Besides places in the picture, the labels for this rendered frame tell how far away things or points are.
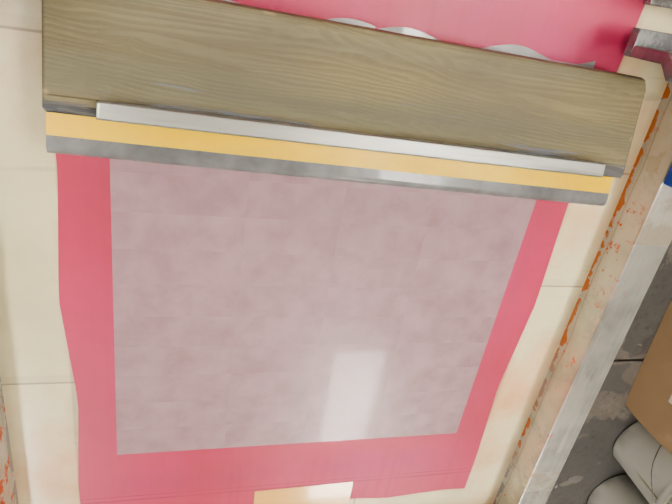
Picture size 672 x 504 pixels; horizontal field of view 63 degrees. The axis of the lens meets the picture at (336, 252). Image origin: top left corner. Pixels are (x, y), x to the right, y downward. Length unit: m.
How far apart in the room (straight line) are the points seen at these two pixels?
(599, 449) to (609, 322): 2.15
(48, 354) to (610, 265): 0.48
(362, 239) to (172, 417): 0.23
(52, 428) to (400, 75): 0.40
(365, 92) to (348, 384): 0.28
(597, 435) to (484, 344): 2.08
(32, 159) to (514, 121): 0.33
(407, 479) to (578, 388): 0.21
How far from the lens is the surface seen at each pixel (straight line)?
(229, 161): 0.37
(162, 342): 0.48
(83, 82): 0.36
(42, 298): 0.47
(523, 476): 0.69
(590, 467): 2.77
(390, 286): 0.48
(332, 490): 0.64
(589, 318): 0.58
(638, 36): 0.47
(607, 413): 2.56
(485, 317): 0.54
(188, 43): 0.35
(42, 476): 0.59
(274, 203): 0.42
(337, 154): 0.38
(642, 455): 2.63
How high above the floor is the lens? 1.34
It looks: 59 degrees down
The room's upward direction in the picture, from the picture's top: 154 degrees clockwise
